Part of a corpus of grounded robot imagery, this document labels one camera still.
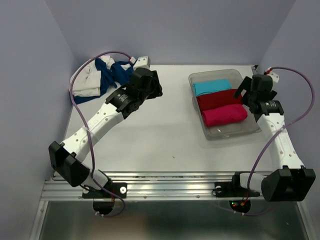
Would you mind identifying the clear plastic bin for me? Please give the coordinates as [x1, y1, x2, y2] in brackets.
[188, 69, 261, 141]

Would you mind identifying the pink t shirt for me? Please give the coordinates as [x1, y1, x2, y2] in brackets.
[201, 104, 248, 127]

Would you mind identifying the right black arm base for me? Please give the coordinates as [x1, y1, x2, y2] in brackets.
[212, 181, 260, 198]

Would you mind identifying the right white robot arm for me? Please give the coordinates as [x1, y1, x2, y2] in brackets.
[230, 73, 316, 202]

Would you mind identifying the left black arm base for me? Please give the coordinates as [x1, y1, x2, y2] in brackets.
[82, 182, 128, 199]

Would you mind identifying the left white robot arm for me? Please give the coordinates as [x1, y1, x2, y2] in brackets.
[48, 67, 163, 197]

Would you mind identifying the rolled dark red t shirt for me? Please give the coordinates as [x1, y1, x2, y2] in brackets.
[196, 89, 243, 111]

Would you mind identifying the navy blue t shirt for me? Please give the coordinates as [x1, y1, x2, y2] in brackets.
[72, 58, 136, 105]

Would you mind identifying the rolled cyan t shirt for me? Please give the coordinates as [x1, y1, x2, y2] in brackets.
[192, 79, 232, 97]

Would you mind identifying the white t shirt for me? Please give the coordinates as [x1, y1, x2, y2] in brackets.
[68, 55, 133, 97]

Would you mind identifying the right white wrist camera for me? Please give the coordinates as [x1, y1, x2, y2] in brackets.
[264, 67, 280, 84]

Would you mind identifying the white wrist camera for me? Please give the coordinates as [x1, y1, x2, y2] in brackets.
[264, 67, 280, 84]
[129, 56, 151, 71]

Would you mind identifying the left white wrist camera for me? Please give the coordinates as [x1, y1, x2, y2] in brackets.
[129, 56, 151, 71]

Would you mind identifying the aluminium mounting rail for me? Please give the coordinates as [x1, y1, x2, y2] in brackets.
[40, 170, 247, 202]

